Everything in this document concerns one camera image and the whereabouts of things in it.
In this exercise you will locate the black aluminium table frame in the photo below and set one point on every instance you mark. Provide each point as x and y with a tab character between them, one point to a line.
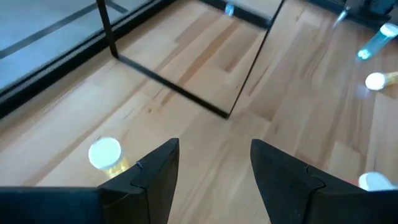
62	68

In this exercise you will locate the yellow pill bottle white cap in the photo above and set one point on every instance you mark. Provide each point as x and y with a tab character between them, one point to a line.
376	81
105	154

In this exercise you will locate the wooden shelf black metal frame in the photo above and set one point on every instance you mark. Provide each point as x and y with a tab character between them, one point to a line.
174	87

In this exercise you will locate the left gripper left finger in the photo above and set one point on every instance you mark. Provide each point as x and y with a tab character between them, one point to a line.
146	186

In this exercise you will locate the red pill bottle white cap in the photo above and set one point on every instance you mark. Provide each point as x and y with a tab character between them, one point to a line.
374	182

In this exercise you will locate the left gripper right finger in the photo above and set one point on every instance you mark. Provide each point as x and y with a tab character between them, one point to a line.
280	186

